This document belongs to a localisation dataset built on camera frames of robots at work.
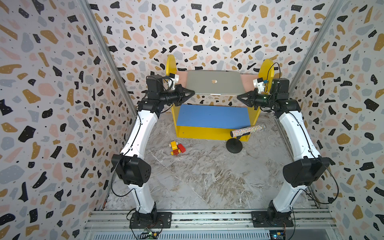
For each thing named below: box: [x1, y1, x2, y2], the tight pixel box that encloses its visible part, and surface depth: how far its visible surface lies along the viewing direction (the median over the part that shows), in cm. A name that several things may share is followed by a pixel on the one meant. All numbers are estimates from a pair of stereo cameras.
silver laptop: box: [186, 70, 246, 96], surface depth 81 cm
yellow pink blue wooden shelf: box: [166, 54, 275, 141], surface depth 90 cm
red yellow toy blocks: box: [169, 141, 186, 156], surface depth 99 cm
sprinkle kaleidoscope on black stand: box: [226, 123, 267, 154], surface depth 89 cm
